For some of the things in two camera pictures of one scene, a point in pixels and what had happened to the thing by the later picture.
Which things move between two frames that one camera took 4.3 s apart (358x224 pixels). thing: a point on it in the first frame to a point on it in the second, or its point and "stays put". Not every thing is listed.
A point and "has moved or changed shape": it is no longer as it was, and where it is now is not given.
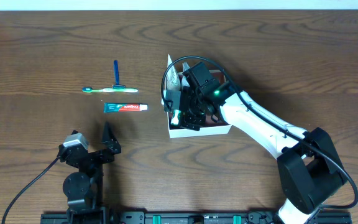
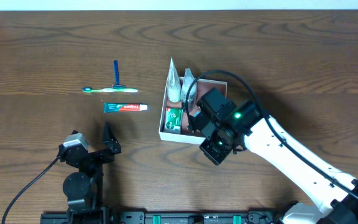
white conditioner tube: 173,79 has moved or changed shape
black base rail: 132,217 stays put
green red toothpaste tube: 123,107 stays put
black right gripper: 187,117 to 199,119
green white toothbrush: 87,89 stays put
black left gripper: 96,156 stays put
